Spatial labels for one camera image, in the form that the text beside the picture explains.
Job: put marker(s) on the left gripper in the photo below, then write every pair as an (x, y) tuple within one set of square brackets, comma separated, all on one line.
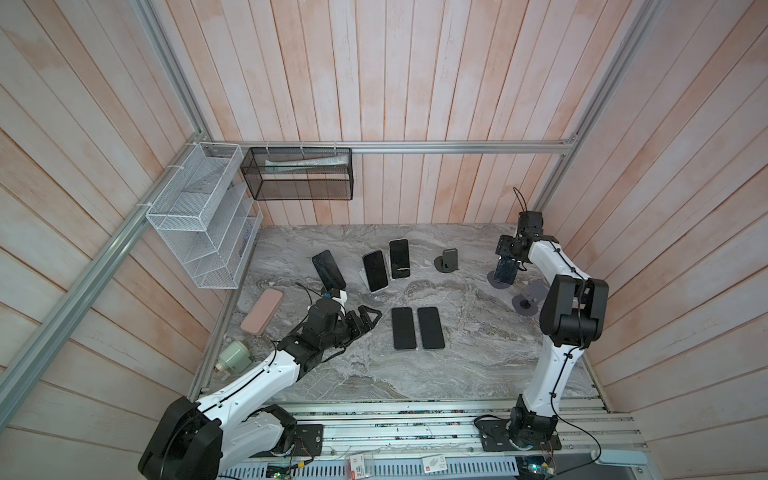
[(358, 329)]

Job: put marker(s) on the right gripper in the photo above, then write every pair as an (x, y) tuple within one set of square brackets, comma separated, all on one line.
[(503, 244)]

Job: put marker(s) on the phone with purple case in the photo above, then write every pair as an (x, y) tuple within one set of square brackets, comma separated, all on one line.
[(404, 335)]

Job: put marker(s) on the phone with green case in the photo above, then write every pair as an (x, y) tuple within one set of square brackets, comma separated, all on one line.
[(431, 328)]

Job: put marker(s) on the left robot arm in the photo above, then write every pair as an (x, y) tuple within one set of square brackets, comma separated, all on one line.
[(201, 439)]

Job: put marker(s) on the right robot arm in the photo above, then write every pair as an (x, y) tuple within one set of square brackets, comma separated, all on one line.
[(571, 318)]

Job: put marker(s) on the grey far-right phone stand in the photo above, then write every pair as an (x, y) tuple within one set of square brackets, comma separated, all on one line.
[(496, 284)]

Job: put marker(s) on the pink phone case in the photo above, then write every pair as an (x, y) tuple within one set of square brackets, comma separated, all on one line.
[(264, 309)]

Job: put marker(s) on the dark grey phone stand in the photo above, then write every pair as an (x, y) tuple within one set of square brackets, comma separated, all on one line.
[(447, 262)]

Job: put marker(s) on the pale green small device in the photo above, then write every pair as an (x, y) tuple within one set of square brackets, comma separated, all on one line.
[(233, 360)]

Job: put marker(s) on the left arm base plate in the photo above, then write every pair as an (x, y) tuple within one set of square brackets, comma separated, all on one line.
[(306, 440)]

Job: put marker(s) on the aluminium rail frame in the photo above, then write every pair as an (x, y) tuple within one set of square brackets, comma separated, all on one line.
[(398, 434)]

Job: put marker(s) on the black wire mesh basket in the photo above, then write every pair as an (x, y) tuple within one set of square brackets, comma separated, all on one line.
[(299, 173)]

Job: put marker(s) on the white wire mesh shelf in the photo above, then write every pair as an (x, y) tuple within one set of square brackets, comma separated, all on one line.
[(207, 219)]

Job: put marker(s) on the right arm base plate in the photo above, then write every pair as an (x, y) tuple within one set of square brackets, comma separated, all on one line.
[(494, 437)]

